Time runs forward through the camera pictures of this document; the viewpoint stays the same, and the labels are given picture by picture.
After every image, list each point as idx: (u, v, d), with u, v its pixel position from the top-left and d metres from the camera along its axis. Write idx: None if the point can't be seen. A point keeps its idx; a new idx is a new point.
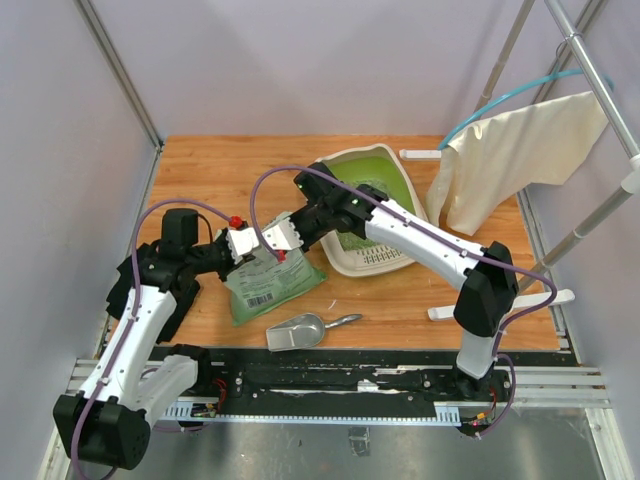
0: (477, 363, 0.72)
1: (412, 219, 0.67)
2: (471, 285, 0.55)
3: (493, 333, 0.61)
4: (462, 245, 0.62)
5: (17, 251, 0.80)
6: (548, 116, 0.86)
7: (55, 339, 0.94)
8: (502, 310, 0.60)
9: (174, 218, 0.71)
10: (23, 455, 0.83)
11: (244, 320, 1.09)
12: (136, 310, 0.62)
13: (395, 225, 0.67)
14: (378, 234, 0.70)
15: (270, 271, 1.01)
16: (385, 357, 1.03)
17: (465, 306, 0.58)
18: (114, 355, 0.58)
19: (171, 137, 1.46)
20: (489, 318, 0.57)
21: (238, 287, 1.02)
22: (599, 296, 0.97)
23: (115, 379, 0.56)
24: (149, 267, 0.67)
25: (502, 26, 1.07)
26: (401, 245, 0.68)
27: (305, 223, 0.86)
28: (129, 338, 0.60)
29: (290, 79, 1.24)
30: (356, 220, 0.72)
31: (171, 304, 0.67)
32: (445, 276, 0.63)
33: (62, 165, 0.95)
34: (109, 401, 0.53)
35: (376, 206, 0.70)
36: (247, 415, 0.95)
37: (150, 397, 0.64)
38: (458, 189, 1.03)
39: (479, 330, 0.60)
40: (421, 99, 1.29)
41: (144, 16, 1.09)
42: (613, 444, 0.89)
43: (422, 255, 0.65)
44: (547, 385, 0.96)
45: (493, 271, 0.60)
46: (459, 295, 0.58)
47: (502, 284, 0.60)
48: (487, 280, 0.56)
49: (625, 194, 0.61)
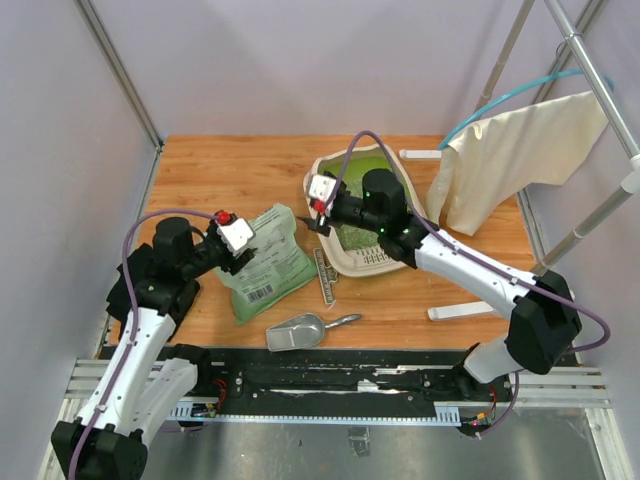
0: (486, 370, 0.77)
1: (461, 246, 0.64)
2: (521, 312, 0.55)
3: (550, 370, 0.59)
4: (513, 272, 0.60)
5: (17, 250, 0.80)
6: (548, 116, 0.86)
7: (56, 339, 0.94)
8: (561, 345, 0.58)
9: (164, 238, 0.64)
10: (24, 456, 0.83)
11: (247, 318, 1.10)
12: (134, 335, 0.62)
13: (443, 253, 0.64)
14: (428, 262, 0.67)
15: (267, 260, 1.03)
16: (385, 357, 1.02)
17: (518, 336, 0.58)
18: (113, 381, 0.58)
19: (171, 137, 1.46)
20: (542, 350, 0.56)
21: (236, 282, 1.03)
22: (599, 296, 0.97)
23: (112, 405, 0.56)
24: (148, 289, 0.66)
25: (501, 26, 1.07)
26: (453, 275, 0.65)
27: (343, 205, 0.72)
28: (128, 363, 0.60)
29: (290, 79, 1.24)
30: (409, 250, 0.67)
31: (169, 328, 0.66)
32: (493, 303, 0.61)
33: (61, 164, 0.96)
34: (106, 429, 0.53)
35: (430, 233, 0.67)
36: (247, 415, 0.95)
37: (149, 414, 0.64)
38: (458, 189, 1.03)
39: (533, 362, 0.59)
40: (421, 99, 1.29)
41: (143, 16, 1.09)
42: (613, 444, 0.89)
43: (471, 282, 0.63)
44: (547, 386, 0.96)
45: (549, 303, 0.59)
46: (510, 323, 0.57)
47: (560, 318, 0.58)
48: (539, 309, 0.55)
49: (625, 194, 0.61)
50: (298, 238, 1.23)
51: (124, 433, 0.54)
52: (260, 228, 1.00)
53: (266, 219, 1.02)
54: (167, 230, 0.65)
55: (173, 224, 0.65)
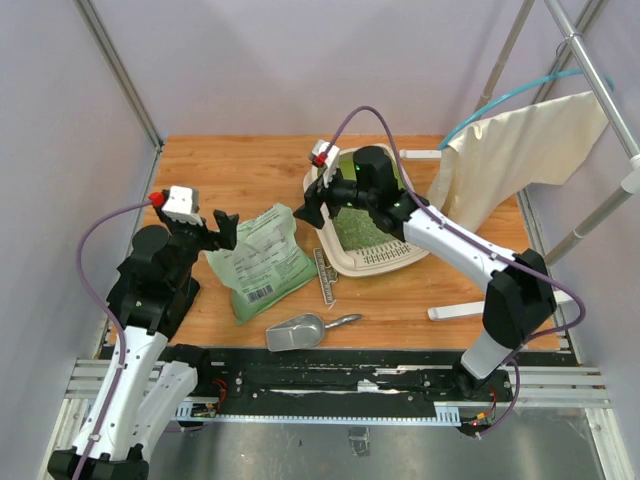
0: (481, 363, 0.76)
1: (447, 221, 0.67)
2: (497, 286, 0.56)
3: (520, 342, 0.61)
4: (494, 248, 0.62)
5: (17, 250, 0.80)
6: (548, 117, 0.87)
7: (56, 340, 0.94)
8: (533, 321, 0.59)
9: (141, 257, 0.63)
10: (24, 456, 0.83)
11: (247, 318, 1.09)
12: (123, 358, 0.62)
13: (430, 227, 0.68)
14: (416, 236, 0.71)
15: (267, 260, 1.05)
16: (384, 357, 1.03)
17: (493, 311, 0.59)
18: (105, 408, 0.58)
19: (171, 137, 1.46)
20: (514, 324, 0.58)
21: (236, 281, 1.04)
22: (599, 296, 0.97)
23: (105, 434, 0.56)
24: (136, 305, 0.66)
25: (501, 26, 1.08)
26: (438, 248, 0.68)
27: (340, 187, 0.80)
28: (119, 388, 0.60)
29: (290, 79, 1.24)
30: (397, 222, 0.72)
31: (160, 344, 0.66)
32: (472, 276, 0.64)
33: (62, 165, 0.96)
34: (101, 458, 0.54)
35: (419, 208, 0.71)
36: (247, 415, 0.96)
37: (147, 427, 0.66)
38: (459, 189, 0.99)
39: (505, 335, 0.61)
40: (421, 99, 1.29)
41: (143, 17, 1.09)
42: (612, 444, 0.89)
43: (454, 257, 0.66)
44: (547, 385, 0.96)
45: (525, 280, 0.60)
46: (485, 296, 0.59)
47: (536, 295, 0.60)
48: (515, 285, 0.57)
49: (625, 194, 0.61)
50: (298, 238, 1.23)
51: (119, 461, 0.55)
52: (259, 227, 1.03)
53: (267, 219, 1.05)
54: (145, 248, 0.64)
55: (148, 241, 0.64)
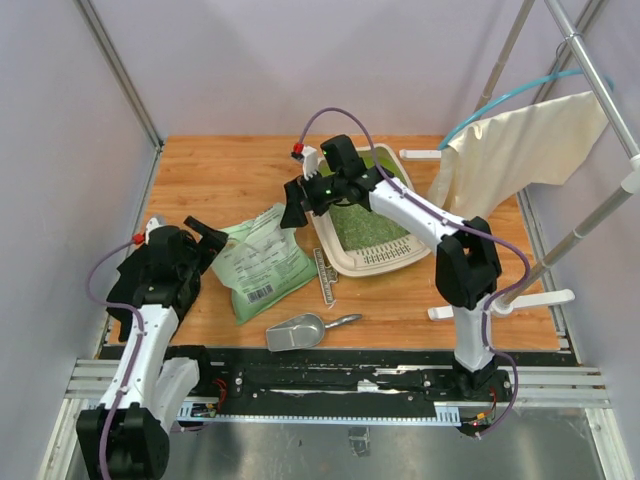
0: (470, 348, 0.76)
1: (408, 191, 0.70)
2: (445, 248, 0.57)
3: (467, 302, 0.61)
4: (447, 215, 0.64)
5: (16, 250, 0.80)
6: (549, 116, 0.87)
7: (56, 340, 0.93)
8: (481, 284, 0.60)
9: (157, 240, 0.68)
10: (24, 456, 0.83)
11: (247, 318, 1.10)
12: (143, 326, 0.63)
13: (392, 197, 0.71)
14: (380, 205, 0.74)
15: (267, 261, 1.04)
16: (385, 357, 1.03)
17: (442, 269, 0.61)
18: (131, 366, 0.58)
19: (171, 137, 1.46)
20: (462, 286, 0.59)
21: (237, 280, 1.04)
22: (599, 296, 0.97)
23: (133, 387, 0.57)
24: (149, 289, 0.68)
25: (502, 26, 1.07)
26: (398, 216, 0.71)
27: (316, 186, 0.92)
28: (142, 351, 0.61)
29: (291, 79, 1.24)
30: (364, 193, 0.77)
31: (174, 322, 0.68)
32: (427, 243, 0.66)
33: (62, 164, 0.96)
34: (132, 406, 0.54)
35: (384, 180, 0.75)
36: (247, 415, 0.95)
37: (161, 406, 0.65)
38: (458, 189, 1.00)
39: (455, 298, 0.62)
40: (421, 99, 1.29)
41: (142, 16, 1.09)
42: (612, 444, 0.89)
43: (411, 224, 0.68)
44: (546, 385, 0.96)
45: (474, 243, 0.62)
46: (436, 260, 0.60)
47: (482, 259, 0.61)
48: (461, 248, 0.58)
49: (625, 194, 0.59)
50: (298, 238, 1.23)
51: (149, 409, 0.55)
52: (259, 227, 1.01)
53: (267, 219, 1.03)
54: (158, 235, 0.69)
55: (164, 229, 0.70)
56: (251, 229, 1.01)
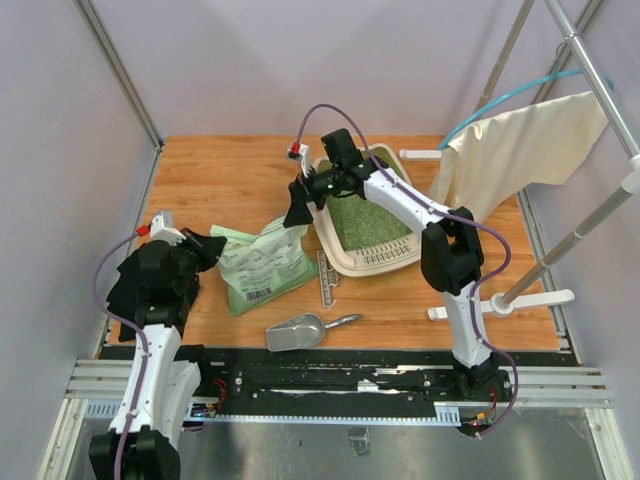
0: (464, 343, 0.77)
1: (400, 180, 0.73)
2: (429, 234, 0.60)
3: (449, 286, 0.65)
4: (434, 204, 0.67)
5: (16, 250, 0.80)
6: (549, 116, 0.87)
7: (55, 340, 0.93)
8: (463, 270, 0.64)
9: (147, 265, 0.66)
10: (24, 456, 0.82)
11: (241, 311, 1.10)
12: (147, 347, 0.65)
13: (385, 186, 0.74)
14: (373, 193, 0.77)
15: (270, 263, 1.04)
16: (385, 357, 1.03)
17: (427, 254, 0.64)
18: (138, 388, 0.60)
19: (171, 137, 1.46)
20: (444, 271, 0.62)
21: (237, 279, 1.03)
22: (599, 296, 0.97)
23: (143, 409, 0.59)
24: (149, 309, 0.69)
25: (502, 26, 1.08)
26: (389, 205, 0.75)
27: (317, 181, 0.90)
28: (148, 372, 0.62)
29: (291, 79, 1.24)
30: (359, 182, 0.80)
31: (177, 340, 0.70)
32: (415, 230, 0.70)
33: (62, 165, 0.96)
34: (142, 430, 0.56)
35: (378, 170, 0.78)
36: (247, 415, 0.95)
37: (167, 421, 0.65)
38: (458, 189, 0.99)
39: (437, 281, 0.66)
40: (421, 100, 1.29)
41: (142, 16, 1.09)
42: (612, 444, 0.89)
43: (400, 210, 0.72)
44: (546, 385, 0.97)
45: (458, 232, 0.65)
46: (421, 244, 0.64)
47: (465, 247, 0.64)
48: (445, 235, 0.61)
49: (625, 194, 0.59)
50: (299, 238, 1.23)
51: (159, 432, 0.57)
52: (270, 231, 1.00)
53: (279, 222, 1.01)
54: (148, 255, 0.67)
55: (154, 249, 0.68)
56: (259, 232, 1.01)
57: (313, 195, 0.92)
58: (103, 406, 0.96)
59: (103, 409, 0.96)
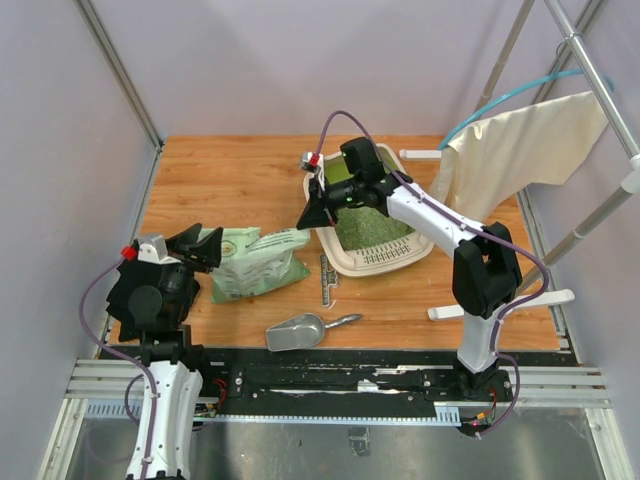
0: (471, 346, 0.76)
1: (426, 196, 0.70)
2: (462, 253, 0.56)
3: (484, 311, 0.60)
4: (465, 220, 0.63)
5: (16, 250, 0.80)
6: (549, 116, 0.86)
7: (55, 340, 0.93)
8: (499, 291, 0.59)
9: (142, 320, 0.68)
10: (24, 456, 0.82)
11: (221, 300, 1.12)
12: (155, 388, 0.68)
13: (410, 201, 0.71)
14: (397, 210, 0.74)
15: (259, 273, 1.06)
16: (385, 357, 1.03)
17: (459, 275, 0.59)
18: (150, 433, 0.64)
19: (171, 137, 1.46)
20: (480, 293, 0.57)
21: (222, 281, 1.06)
22: (599, 297, 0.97)
23: (157, 455, 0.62)
24: (154, 344, 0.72)
25: (502, 26, 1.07)
26: (416, 222, 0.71)
27: (334, 190, 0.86)
28: (158, 415, 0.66)
29: (291, 79, 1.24)
30: (381, 198, 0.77)
31: (184, 370, 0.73)
32: (444, 247, 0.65)
33: (61, 164, 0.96)
34: (159, 476, 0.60)
35: (402, 186, 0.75)
36: (247, 415, 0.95)
37: (177, 450, 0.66)
38: (458, 188, 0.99)
39: (472, 304, 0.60)
40: (421, 99, 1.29)
41: (142, 16, 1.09)
42: (612, 444, 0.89)
43: (427, 228, 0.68)
44: (546, 385, 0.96)
45: (492, 249, 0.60)
46: (452, 265, 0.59)
47: (501, 266, 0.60)
48: (479, 253, 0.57)
49: (625, 194, 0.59)
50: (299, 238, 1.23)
51: (173, 476, 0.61)
52: (266, 247, 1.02)
53: (276, 240, 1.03)
54: (142, 311, 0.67)
55: (147, 304, 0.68)
56: (254, 245, 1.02)
57: (330, 205, 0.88)
58: (103, 406, 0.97)
59: (103, 409, 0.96)
